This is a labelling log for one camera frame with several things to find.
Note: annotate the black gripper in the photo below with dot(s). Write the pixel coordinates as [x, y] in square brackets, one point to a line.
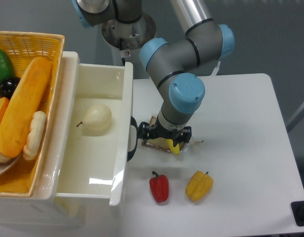
[179, 137]

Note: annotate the white top drawer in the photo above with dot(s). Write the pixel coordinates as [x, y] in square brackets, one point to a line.
[95, 156]

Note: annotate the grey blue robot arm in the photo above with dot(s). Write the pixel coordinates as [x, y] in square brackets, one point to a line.
[169, 65]

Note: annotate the white drawer cabinet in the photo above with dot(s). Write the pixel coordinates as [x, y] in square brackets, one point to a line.
[44, 207]

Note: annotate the wrapped bread slice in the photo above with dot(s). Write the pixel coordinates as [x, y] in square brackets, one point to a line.
[161, 145]

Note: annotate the yellow toy banana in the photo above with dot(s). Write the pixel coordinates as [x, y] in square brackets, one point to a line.
[170, 144]

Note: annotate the red toy bell pepper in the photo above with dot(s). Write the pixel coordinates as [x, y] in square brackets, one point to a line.
[159, 187]

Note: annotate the yellow toy bell pepper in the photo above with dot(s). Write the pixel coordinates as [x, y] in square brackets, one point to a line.
[198, 186]

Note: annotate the white toy pear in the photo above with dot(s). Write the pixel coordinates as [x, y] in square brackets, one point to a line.
[96, 120]

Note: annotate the small white braided bread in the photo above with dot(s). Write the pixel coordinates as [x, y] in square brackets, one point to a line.
[35, 135]

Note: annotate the orange baguette loaf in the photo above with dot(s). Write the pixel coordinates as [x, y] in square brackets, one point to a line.
[15, 124]

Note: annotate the black device at table edge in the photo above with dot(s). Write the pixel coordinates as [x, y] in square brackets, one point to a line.
[298, 212]

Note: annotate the black toy fruit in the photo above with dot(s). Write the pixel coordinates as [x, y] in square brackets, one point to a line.
[8, 86]

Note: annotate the yellow wicker basket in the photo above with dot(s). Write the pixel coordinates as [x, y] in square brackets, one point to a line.
[22, 48]

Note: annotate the green toy vegetable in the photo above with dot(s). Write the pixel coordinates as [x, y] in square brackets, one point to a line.
[6, 66]

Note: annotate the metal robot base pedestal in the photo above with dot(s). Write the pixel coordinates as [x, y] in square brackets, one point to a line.
[126, 41]

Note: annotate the white frame at right edge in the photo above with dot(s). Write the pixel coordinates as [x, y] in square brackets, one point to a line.
[295, 118]

